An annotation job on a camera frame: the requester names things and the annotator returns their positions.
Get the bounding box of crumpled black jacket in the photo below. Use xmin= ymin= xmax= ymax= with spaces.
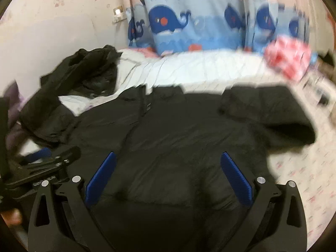
xmin=20 ymin=45 xmax=124 ymax=143

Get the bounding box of black puffer jacket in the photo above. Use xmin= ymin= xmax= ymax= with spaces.
xmin=63 ymin=84 xmax=317 ymax=252

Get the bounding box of white striped quilt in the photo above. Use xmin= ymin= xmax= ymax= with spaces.
xmin=59 ymin=48 xmax=276 ymax=116

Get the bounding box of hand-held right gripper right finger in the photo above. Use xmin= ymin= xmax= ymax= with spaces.
xmin=220 ymin=152 xmax=307 ymax=252

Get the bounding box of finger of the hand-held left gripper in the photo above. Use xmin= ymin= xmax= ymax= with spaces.
xmin=4 ymin=146 xmax=81 ymax=190
xmin=18 ymin=148 xmax=52 ymax=166

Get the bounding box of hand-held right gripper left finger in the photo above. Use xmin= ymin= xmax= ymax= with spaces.
xmin=28 ymin=151 xmax=117 ymax=252

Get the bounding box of red white plastic bag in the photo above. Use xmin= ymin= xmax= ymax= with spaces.
xmin=264 ymin=35 xmax=313 ymax=82

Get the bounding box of pink cloth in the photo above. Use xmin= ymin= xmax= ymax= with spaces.
xmin=133 ymin=47 xmax=159 ymax=58

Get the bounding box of whale print curtain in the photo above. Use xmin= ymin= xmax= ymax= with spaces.
xmin=115 ymin=0 xmax=326 ymax=57

